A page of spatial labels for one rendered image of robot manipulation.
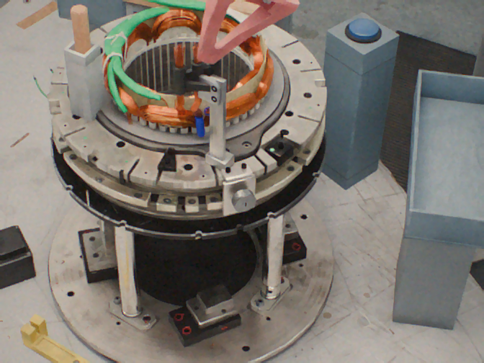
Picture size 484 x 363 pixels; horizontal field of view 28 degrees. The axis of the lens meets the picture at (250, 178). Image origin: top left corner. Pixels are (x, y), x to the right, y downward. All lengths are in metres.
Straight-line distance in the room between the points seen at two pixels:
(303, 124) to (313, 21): 2.08
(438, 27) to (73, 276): 2.08
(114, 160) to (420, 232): 0.34
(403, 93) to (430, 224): 1.84
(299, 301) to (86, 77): 0.44
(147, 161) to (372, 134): 0.48
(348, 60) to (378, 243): 0.27
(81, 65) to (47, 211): 0.44
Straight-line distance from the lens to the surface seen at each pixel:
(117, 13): 1.41
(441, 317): 1.30
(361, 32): 1.33
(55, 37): 1.77
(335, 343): 1.29
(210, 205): 1.05
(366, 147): 1.45
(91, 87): 1.07
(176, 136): 1.06
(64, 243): 1.37
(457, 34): 3.19
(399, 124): 2.79
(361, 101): 1.36
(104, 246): 1.31
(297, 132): 1.08
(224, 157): 1.03
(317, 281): 1.32
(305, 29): 3.12
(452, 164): 1.18
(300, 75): 1.16
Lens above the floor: 1.81
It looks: 44 degrees down
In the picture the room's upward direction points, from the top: 2 degrees clockwise
